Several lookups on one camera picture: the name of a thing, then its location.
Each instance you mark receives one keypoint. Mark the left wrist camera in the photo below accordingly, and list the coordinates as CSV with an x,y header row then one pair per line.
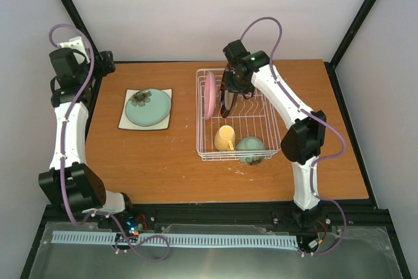
x,y
79,44

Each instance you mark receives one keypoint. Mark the pink plate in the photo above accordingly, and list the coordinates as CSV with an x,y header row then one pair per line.
x,y
209,95

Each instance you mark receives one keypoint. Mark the black frame post left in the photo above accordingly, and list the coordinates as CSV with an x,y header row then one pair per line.
x,y
78,22

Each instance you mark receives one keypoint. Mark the black frame post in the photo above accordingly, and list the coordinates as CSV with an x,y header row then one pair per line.
x,y
78,22
351,32

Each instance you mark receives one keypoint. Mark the light blue slotted cable duct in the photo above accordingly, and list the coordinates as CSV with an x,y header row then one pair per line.
x,y
178,240

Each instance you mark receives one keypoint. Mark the black frame post right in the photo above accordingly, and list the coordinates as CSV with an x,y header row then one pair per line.
x,y
351,32

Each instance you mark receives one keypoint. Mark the teal floral round plate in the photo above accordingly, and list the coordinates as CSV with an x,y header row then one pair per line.
x,y
146,108

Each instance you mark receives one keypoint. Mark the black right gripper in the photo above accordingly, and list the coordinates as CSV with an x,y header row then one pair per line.
x,y
249,89

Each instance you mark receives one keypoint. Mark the mint green bowl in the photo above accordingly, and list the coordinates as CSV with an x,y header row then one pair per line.
x,y
249,150

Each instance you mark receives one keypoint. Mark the square grey black-edged plate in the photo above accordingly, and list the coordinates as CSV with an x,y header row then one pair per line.
x,y
126,124

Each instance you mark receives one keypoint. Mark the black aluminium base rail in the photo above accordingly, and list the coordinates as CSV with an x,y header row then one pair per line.
x,y
279,217

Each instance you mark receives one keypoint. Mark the white wire dish rack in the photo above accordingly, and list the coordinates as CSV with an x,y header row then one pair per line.
x,y
254,117

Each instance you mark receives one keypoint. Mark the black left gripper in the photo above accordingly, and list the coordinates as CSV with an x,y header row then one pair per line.
x,y
108,63

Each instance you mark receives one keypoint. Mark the yellow mug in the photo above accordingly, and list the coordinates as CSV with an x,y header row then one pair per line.
x,y
224,140

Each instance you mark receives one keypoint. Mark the dark round plate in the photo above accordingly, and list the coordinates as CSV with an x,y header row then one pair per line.
x,y
227,98

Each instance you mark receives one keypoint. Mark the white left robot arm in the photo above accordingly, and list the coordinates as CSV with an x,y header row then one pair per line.
x,y
70,184

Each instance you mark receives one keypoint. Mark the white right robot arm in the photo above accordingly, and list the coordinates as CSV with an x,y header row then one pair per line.
x,y
305,135

